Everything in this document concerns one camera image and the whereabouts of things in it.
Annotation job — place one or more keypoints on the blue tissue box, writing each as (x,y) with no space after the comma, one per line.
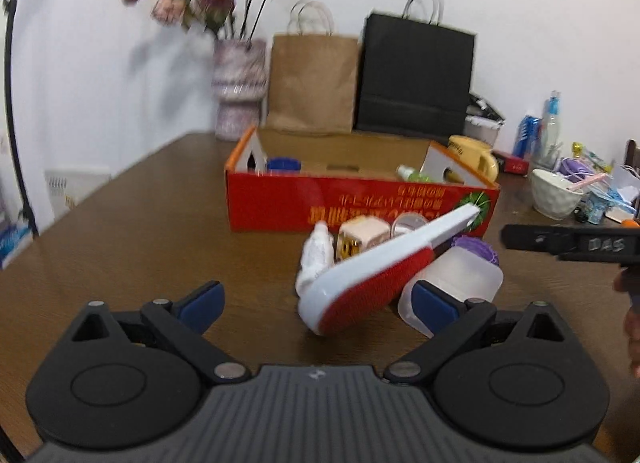
(622,193)

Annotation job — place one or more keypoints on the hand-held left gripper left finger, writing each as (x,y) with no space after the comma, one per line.
(202,305)

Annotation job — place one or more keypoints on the small red box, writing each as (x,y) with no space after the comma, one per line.
(511,163)

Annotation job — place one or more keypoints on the white squeeze tube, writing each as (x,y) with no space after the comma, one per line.
(315,253)

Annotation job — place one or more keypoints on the pink spoon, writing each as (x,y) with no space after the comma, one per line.
(587,182)

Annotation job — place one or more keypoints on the black paper bag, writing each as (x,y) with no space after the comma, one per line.
(415,73)

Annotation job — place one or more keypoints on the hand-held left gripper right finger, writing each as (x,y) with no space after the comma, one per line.
(435,310)

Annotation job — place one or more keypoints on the black light stand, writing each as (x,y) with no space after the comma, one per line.
(11,93)

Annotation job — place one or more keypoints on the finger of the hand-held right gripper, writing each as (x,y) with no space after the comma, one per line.
(535,238)

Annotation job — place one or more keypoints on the small round clear jar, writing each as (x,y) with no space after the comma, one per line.
(407,225)

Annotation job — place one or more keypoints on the small blue white cup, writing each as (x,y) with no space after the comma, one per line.
(595,205)

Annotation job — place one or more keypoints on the blue round lid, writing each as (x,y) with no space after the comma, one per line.
(284,164)

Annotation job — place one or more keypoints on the green small bottle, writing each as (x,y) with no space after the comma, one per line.
(412,174)

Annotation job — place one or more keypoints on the blue white plastic bag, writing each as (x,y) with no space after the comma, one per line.
(15,243)

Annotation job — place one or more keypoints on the mottled pink vase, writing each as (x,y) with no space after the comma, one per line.
(239,88)

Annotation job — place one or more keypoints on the purple plastic cup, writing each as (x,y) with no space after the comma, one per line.
(575,165)

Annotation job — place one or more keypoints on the brown paper bag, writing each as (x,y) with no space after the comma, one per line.
(312,88)

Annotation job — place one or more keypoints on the beige cube adapter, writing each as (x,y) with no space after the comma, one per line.
(364,233)

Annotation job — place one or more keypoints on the person's right hand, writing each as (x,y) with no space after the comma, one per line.
(634,338)

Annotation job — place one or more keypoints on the clear glass bottle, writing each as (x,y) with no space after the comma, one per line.
(550,133)

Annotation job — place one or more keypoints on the purple mesh ball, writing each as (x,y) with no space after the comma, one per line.
(475,245)

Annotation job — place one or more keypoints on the orange fruit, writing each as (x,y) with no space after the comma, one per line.
(631,224)

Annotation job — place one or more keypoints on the dark wooden chair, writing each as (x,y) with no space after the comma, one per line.
(632,153)

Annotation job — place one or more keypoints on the blue drink can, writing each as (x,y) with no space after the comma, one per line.
(526,135)

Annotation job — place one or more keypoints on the colourful snack packet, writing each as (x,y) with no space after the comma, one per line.
(592,155)

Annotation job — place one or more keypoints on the white wall vent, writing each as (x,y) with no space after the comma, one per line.
(75,190)

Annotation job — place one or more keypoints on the red and white lint brush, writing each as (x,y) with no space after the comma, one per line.
(360,288)

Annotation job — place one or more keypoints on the red cardboard box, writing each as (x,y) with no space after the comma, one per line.
(280,203)

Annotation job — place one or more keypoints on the clear plastic container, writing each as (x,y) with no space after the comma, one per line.
(465,278)

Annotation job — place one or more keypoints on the white bowl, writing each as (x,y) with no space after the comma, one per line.
(552,198)

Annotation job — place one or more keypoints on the yellow mug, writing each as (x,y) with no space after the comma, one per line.
(475,148)

